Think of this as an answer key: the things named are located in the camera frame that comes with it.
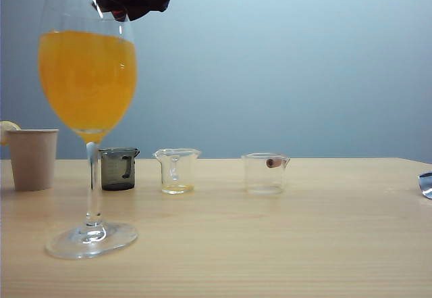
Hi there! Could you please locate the smoky grey measuring cup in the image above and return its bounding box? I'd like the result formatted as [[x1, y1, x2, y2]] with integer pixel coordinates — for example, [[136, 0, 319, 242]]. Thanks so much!
[[97, 147, 140, 191]]

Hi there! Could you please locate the clear measuring cup yellow residue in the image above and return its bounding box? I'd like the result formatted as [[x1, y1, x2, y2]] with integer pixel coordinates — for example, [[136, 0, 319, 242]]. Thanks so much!
[[152, 148, 202, 195]]

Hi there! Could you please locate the beige paper cup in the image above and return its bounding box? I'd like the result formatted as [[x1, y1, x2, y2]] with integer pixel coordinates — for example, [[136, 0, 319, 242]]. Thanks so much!
[[5, 128, 59, 192]]

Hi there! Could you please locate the clear measuring cup brown mark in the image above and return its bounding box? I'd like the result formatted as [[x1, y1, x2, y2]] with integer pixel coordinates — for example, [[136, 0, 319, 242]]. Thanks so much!
[[240, 152, 291, 195]]

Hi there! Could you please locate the wine glass with juice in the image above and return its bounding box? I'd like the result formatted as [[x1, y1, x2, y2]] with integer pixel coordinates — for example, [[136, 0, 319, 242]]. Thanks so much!
[[36, 0, 139, 261]]

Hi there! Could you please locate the yellow lemon slice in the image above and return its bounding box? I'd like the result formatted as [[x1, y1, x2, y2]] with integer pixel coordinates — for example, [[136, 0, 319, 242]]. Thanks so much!
[[0, 120, 22, 146]]

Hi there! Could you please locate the silver metal spoon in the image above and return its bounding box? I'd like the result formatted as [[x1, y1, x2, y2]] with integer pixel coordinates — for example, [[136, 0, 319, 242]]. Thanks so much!
[[417, 172, 432, 200]]

